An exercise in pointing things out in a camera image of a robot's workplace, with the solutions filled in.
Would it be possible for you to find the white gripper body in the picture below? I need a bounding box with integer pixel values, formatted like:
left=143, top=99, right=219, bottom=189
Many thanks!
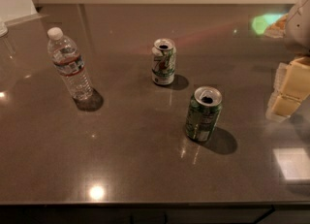
left=284, top=0, right=310, bottom=56

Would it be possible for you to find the clear plastic water bottle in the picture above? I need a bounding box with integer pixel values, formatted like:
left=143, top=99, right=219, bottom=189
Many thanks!
left=47, top=27, right=93, bottom=101

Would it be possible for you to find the clear container at left edge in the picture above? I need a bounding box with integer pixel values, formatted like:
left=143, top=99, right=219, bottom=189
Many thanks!
left=0, top=17, right=8, bottom=37

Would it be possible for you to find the green soda can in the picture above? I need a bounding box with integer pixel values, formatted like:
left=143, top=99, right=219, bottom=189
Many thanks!
left=185, top=86, right=222, bottom=143

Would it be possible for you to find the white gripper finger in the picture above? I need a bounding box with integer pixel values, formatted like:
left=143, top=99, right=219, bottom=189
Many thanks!
left=265, top=63, right=287, bottom=122

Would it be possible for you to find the white 7up can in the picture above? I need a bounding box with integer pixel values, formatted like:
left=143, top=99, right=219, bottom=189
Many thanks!
left=151, top=38, right=176, bottom=86

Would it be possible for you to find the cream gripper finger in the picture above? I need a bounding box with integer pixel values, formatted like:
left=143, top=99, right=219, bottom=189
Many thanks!
left=272, top=56, right=310, bottom=117

